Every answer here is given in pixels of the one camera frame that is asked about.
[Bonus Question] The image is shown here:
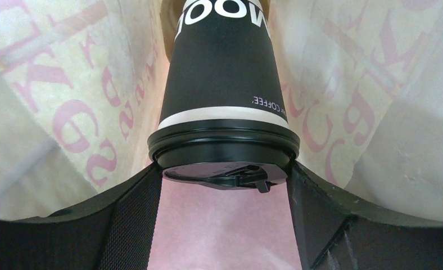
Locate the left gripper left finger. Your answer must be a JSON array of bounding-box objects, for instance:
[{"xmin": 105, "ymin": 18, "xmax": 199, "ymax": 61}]
[{"xmin": 0, "ymin": 163, "xmax": 162, "ymax": 269}]

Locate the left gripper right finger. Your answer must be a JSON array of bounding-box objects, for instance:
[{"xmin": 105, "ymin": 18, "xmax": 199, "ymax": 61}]
[{"xmin": 287, "ymin": 161, "xmax": 443, "ymax": 269}]

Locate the pink paper bag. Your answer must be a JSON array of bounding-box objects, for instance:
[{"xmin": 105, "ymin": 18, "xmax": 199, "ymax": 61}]
[{"xmin": 0, "ymin": 1, "xmax": 443, "ymax": 269}]

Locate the black paper cup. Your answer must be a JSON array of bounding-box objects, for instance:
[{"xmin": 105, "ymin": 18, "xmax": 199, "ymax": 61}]
[{"xmin": 159, "ymin": 1, "xmax": 288, "ymax": 129}]

